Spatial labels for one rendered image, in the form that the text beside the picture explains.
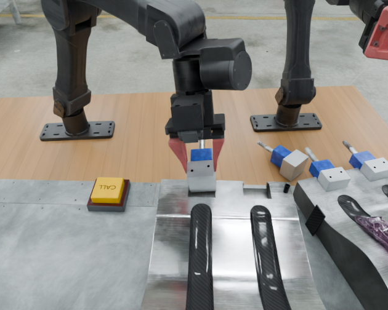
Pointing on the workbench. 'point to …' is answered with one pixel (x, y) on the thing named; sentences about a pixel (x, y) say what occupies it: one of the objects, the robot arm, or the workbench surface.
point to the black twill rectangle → (315, 220)
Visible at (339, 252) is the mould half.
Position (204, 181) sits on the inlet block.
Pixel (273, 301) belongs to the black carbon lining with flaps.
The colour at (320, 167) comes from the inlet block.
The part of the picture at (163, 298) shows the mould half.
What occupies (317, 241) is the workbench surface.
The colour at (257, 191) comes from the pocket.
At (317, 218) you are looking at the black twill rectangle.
